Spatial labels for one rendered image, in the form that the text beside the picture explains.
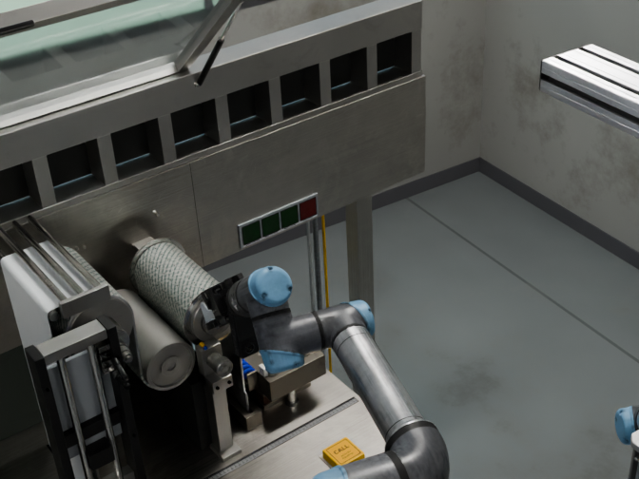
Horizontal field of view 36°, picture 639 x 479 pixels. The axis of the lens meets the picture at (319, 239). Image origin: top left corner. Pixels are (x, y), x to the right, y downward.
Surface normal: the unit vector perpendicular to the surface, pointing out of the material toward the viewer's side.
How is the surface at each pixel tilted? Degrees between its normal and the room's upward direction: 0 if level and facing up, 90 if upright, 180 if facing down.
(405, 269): 0
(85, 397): 90
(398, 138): 90
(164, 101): 90
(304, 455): 0
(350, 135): 90
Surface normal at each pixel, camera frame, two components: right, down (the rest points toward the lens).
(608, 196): -0.85, 0.32
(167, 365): 0.59, 0.41
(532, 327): -0.05, -0.84
